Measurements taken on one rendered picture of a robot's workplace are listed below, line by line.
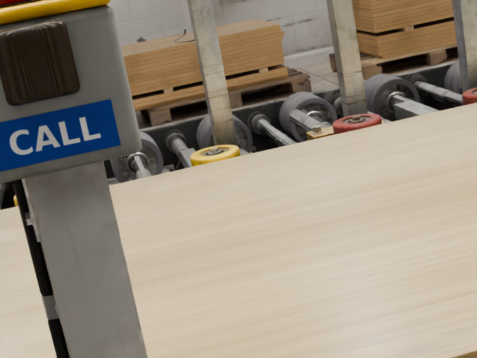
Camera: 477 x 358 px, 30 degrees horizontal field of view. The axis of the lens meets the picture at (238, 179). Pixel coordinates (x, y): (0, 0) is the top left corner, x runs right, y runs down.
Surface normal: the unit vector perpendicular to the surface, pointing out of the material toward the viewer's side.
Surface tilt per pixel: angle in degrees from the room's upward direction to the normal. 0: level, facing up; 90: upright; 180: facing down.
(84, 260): 90
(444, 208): 0
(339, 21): 90
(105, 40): 90
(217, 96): 90
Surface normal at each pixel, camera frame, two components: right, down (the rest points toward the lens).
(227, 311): -0.18, -0.95
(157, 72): 0.22, 0.22
